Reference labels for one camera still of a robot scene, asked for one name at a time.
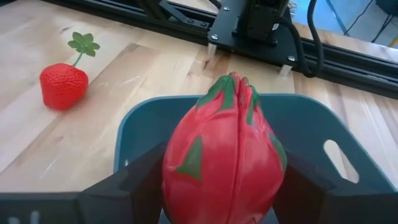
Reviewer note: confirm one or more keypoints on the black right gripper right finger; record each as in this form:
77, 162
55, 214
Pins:
301, 193

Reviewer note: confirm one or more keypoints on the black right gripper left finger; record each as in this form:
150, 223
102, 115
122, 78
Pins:
136, 193

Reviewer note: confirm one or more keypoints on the red toy strawberry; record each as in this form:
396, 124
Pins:
62, 85

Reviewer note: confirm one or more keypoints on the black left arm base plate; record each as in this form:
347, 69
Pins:
227, 28

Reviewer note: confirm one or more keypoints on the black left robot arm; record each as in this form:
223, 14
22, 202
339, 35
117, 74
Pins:
261, 21

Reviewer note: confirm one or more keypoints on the black aluminium table frame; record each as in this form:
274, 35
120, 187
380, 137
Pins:
357, 73

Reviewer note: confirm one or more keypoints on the red toy dragon fruit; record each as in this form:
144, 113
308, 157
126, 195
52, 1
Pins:
224, 161

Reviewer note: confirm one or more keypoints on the teal plastic container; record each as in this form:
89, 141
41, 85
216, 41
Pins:
298, 124

